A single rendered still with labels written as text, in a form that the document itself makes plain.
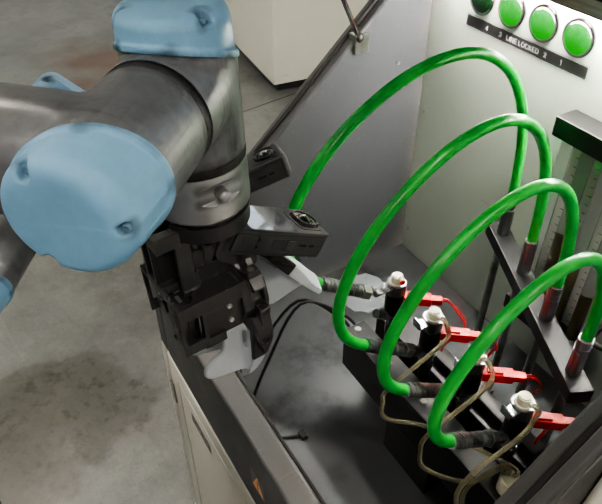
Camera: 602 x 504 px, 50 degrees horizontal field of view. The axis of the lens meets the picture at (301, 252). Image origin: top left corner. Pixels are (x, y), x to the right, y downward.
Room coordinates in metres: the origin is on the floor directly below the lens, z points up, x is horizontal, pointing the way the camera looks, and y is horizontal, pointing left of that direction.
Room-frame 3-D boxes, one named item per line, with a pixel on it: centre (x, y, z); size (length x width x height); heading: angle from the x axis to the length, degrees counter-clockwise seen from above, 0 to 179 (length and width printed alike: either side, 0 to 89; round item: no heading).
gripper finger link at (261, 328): (0.40, 0.04, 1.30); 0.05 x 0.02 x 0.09; 35
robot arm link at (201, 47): (0.40, 0.08, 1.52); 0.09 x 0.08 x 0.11; 166
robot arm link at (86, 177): (0.31, 0.12, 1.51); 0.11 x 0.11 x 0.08; 76
